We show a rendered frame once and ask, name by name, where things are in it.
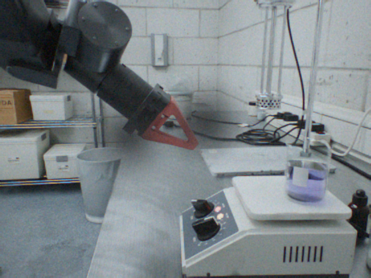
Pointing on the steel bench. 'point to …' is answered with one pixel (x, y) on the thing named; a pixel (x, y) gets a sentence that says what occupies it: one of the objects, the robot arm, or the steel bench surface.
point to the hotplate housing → (275, 249)
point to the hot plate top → (272, 198)
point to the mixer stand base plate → (246, 161)
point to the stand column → (314, 67)
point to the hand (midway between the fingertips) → (191, 143)
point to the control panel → (219, 199)
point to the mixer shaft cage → (262, 100)
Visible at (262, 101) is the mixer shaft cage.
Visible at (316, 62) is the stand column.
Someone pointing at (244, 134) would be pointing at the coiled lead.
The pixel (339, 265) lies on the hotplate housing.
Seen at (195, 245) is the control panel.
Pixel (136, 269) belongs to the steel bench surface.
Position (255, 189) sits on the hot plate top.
